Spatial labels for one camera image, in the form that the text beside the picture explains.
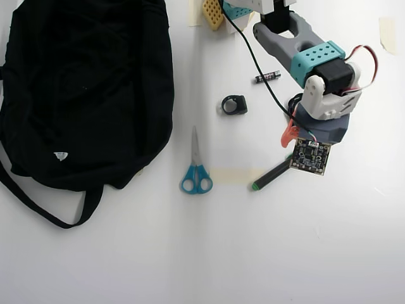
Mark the black AAA battery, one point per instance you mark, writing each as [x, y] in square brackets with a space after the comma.
[272, 76]

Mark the white teal grey robot arm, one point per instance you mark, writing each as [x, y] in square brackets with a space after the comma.
[281, 41]

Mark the green capped black marker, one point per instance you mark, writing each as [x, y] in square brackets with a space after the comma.
[272, 175]

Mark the small masking tape scrap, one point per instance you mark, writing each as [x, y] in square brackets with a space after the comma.
[140, 172]

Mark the yellow perforated block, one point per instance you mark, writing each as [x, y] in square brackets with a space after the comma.
[211, 14]

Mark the blue-grey gripper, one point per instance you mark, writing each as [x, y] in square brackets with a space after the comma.
[329, 130]

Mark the narrow masking tape strip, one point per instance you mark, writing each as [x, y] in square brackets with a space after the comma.
[193, 16]

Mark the long masking tape strip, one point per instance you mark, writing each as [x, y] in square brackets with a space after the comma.
[234, 176]

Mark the black fabric bag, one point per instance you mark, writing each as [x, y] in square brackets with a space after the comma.
[79, 95]

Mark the torn masking tape piece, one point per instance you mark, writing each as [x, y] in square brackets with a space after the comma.
[388, 35]

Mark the bare camera circuit board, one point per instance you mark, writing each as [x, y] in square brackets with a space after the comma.
[310, 156]

